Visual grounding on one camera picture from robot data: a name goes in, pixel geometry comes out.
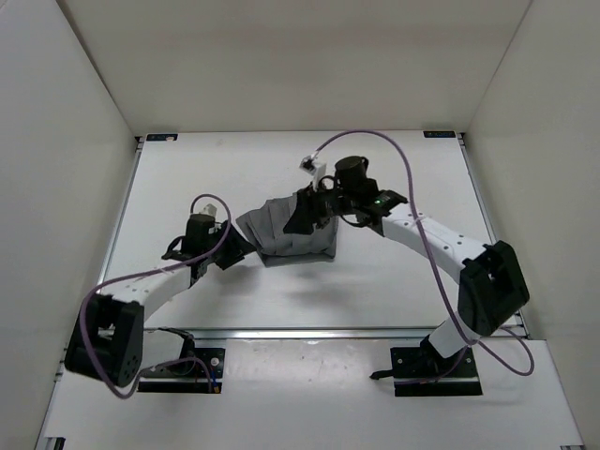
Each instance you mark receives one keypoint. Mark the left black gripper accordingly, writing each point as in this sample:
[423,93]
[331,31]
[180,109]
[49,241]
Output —
[238,247]

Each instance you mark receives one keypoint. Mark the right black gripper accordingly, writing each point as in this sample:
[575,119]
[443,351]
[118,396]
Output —
[308,212]

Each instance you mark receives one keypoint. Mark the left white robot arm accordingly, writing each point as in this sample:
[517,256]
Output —
[107,340]

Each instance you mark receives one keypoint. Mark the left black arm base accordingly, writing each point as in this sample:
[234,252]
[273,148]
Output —
[175,362]

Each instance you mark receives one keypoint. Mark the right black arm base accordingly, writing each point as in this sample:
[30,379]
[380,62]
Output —
[418,371]

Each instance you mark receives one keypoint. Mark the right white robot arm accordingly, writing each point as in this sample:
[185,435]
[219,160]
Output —
[491,286]

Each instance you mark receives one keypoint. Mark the right corner label sticker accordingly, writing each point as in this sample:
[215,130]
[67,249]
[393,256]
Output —
[439,134]

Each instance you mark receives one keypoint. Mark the corner label sticker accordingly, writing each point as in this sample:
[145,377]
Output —
[161,137]
[439,134]

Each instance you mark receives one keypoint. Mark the left corner label sticker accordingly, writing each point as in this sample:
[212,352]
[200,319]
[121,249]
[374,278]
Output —
[161,137]

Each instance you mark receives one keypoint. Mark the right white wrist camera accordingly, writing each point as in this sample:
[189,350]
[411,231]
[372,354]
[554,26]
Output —
[315,168]

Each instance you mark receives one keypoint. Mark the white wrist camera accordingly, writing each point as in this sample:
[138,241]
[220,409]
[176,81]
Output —
[315,168]
[210,210]

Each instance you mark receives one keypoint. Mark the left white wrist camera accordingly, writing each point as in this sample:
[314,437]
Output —
[210,210]

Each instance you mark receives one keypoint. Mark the aluminium table front rail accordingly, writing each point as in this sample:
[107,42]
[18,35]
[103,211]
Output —
[370,333]

